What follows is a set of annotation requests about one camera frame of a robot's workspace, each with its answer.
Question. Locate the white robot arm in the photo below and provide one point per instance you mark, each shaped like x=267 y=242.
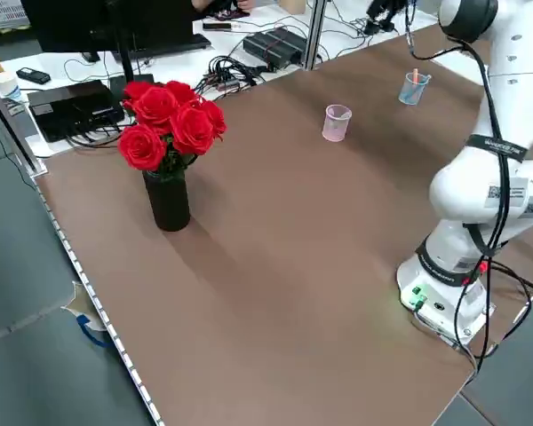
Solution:
x=462 y=195

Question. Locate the translucent blue cup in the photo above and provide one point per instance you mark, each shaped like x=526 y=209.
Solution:
x=406 y=100

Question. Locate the translucent pink cup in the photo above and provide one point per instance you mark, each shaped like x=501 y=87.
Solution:
x=344 y=133

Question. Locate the white paper cup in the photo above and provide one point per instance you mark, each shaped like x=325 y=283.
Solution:
x=6 y=86

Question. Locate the black power adapter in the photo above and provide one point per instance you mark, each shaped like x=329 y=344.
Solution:
x=373 y=29

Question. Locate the brown cardboard box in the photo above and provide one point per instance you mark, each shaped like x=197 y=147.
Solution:
x=293 y=4

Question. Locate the black finned electronics box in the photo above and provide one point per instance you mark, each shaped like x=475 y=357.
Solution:
x=273 y=46

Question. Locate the pink purple packet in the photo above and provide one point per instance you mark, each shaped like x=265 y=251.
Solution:
x=225 y=15

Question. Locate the black rectangular gadget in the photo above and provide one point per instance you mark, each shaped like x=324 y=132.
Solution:
x=220 y=26

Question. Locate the black keyboard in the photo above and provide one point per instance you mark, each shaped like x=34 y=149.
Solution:
x=177 y=44

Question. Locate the white side table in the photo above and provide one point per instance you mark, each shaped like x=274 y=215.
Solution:
x=169 y=66

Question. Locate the red rose bouquet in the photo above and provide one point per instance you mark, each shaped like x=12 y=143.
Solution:
x=160 y=115

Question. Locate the black monitor stand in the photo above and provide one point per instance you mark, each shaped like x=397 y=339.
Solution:
x=125 y=62

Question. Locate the black vase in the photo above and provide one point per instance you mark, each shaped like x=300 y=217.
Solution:
x=169 y=204

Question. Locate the black monitor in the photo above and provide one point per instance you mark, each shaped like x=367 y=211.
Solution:
x=71 y=22

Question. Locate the black flat electronics box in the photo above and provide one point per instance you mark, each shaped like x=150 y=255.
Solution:
x=71 y=106

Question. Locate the black remote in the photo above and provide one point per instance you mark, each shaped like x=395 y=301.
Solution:
x=33 y=74

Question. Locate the white plastic basket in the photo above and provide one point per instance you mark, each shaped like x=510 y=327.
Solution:
x=6 y=11

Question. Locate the white and blue bag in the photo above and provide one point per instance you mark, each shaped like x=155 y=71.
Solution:
x=86 y=319

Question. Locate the aluminium frame post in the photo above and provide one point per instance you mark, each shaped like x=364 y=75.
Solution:
x=315 y=35

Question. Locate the aluminium corner frame rail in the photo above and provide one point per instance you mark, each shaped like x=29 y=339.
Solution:
x=13 y=128

